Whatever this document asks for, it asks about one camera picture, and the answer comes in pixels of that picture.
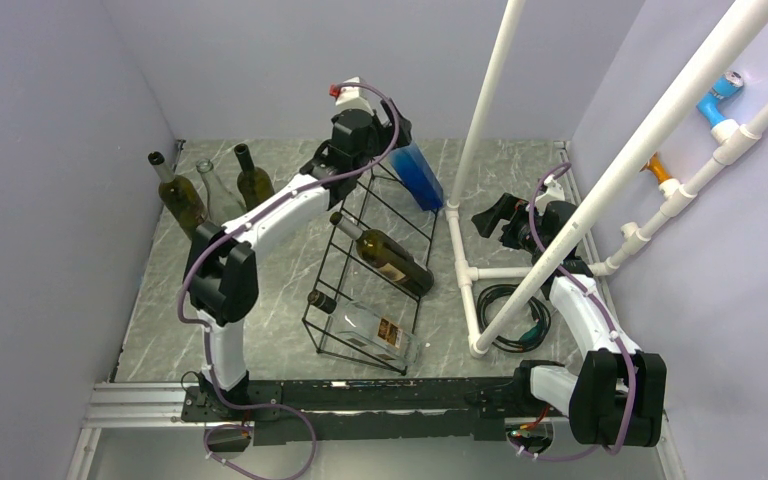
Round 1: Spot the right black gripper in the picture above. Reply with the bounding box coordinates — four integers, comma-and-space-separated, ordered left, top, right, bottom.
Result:
472, 193, 548, 256

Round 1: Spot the blue square glass bottle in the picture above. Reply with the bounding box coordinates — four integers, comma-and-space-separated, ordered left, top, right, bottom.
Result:
388, 143, 444, 211

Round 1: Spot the dark labelled wine bottle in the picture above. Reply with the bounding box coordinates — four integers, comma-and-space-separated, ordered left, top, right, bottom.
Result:
329, 212, 434, 297

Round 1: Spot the dark green wine bottle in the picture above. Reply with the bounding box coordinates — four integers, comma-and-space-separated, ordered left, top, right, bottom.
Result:
233, 143, 275, 211

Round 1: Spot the clear square liquor bottle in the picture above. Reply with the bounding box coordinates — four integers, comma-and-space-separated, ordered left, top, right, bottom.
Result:
308, 290, 420, 370

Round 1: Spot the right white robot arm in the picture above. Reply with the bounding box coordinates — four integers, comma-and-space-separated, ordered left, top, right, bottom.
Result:
510, 250, 667, 447

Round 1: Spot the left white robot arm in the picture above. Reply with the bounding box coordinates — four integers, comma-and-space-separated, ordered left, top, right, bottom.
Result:
178, 108, 412, 420

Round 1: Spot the clear empty glass bottle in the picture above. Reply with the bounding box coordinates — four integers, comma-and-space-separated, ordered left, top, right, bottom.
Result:
196, 159, 246, 225

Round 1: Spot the green wine bottle far left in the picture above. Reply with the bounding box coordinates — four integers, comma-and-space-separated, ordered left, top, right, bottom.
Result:
147, 151, 208, 239

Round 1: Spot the orange pipe fitting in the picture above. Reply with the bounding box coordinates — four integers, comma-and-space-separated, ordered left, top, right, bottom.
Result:
642, 152, 672, 185

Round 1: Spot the blue pipe fitting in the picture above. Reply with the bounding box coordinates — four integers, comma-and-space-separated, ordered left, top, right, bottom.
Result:
696, 70, 744, 128

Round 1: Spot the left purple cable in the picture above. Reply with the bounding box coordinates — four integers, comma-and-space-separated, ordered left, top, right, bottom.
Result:
175, 82, 403, 480

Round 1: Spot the purple cable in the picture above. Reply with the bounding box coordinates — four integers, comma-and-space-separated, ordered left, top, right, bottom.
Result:
505, 161, 637, 464
175, 82, 403, 480

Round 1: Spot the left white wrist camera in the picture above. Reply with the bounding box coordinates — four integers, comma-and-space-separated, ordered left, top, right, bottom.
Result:
329, 85, 376, 116

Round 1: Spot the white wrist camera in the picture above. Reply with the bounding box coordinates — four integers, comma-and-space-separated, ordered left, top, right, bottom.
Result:
329, 85, 376, 116
536, 174, 565, 207

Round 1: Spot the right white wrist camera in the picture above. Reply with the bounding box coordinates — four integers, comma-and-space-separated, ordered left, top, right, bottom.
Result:
536, 174, 565, 207

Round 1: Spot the white PVC pipe frame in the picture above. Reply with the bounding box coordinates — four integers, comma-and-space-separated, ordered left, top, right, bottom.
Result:
444, 0, 768, 360

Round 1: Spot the black coiled cable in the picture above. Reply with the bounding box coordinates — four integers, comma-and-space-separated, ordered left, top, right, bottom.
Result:
475, 284, 553, 354

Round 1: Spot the black wire wine rack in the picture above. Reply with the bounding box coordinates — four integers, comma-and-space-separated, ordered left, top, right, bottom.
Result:
302, 167, 438, 375

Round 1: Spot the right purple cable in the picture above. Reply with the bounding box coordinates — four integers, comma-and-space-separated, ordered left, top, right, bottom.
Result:
505, 161, 637, 464

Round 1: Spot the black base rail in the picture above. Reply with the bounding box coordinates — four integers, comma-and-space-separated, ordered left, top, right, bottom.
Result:
181, 377, 545, 446

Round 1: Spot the aluminium frame rail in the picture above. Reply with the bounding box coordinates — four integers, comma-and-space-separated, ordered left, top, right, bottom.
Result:
66, 382, 185, 479

